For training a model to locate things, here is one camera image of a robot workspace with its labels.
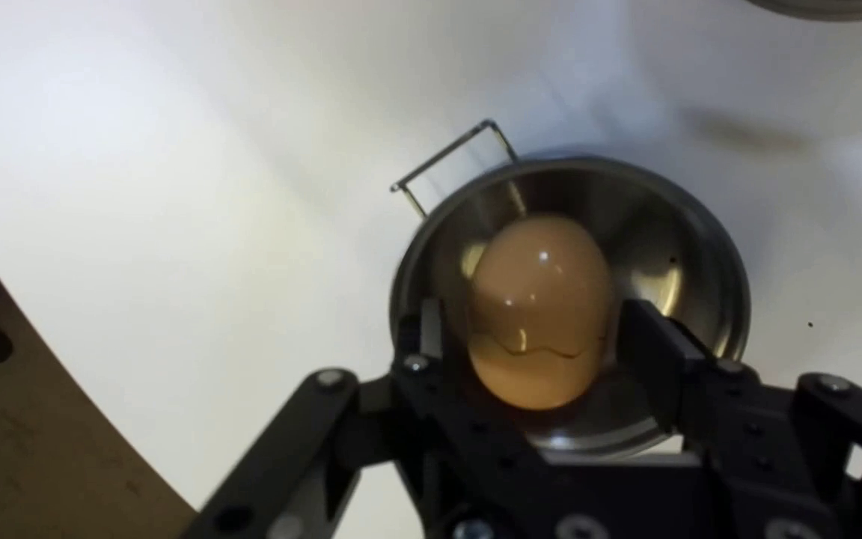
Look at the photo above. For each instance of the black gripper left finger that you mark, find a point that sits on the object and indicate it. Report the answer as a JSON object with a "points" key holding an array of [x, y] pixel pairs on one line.
{"points": [[419, 400]]}

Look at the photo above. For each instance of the beige egg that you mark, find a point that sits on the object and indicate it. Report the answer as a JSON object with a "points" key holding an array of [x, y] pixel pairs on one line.
{"points": [[539, 299]]}

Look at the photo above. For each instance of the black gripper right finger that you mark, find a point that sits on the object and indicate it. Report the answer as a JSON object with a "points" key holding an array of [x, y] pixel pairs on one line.
{"points": [[670, 364]]}

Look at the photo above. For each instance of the small open steel pot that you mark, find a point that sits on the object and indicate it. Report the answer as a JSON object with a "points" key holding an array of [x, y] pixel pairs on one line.
{"points": [[670, 239]]}

